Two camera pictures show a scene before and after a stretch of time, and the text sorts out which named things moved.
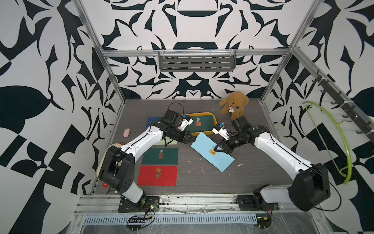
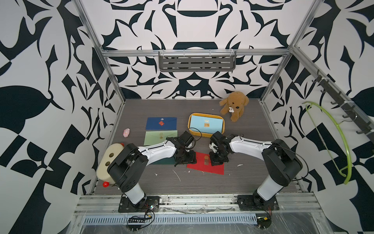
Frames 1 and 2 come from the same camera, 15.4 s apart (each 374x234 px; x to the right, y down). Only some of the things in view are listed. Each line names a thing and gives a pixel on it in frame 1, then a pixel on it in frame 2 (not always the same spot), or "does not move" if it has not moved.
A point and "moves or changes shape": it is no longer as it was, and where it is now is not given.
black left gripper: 186,136 -> 192,159
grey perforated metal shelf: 197,61 does not move
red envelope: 158,176 -> 203,163
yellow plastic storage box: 195,114 moves or changes shape
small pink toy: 126,132 does not move
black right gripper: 224,147 -> 215,161
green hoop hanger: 349,167 does not move
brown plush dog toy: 234,104 does not move
